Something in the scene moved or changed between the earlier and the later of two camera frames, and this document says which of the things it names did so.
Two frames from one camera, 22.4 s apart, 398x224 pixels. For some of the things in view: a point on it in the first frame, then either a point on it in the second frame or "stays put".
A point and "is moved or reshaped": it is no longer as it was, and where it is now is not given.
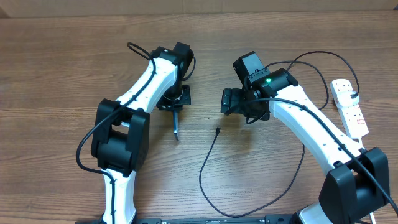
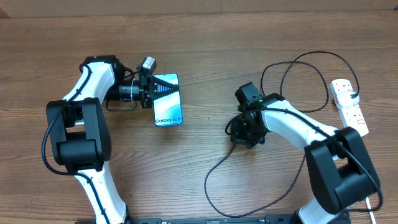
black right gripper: [232, 99] -> [239, 138]
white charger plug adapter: [344, 98] stays put
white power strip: [352, 116] stays put
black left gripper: [164, 104] -> [149, 88]
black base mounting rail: [268, 219] stays put
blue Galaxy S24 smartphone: [175, 124] is moved or reshaped
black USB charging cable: [296, 60] is moved or reshaped
